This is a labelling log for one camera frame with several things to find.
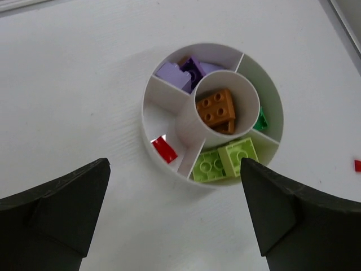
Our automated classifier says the aluminium rail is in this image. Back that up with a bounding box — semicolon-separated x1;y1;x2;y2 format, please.
329;0;360;55

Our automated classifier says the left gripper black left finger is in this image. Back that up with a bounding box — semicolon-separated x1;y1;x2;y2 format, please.
1;158;111;270

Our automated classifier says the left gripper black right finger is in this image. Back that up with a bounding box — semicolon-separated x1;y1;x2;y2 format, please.
240;158;360;270

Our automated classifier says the light purple lego brick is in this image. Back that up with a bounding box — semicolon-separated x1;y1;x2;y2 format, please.
199;62;225;75

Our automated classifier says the brown orange lego plate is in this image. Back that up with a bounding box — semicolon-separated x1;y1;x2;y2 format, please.
214;120;235;135

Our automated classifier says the dark purple lego brick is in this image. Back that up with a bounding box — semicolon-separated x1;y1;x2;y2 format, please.
179;56;206;89

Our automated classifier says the lime green lego brick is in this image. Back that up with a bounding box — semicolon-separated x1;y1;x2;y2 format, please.
192;150;226;183

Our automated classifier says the small lime green lego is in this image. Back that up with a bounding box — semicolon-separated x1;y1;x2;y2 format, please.
217;137;259;177

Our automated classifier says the white round divided container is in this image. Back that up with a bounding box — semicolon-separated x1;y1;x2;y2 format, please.
141;43;284;188

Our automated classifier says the pale lavender lego brick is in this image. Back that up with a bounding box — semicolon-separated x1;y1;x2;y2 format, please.
155;62;192;94

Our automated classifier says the dark green square lego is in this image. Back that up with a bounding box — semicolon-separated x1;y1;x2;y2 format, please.
253;107;268;131

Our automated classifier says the small red lego piece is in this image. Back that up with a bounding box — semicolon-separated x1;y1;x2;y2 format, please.
151;135;178;164

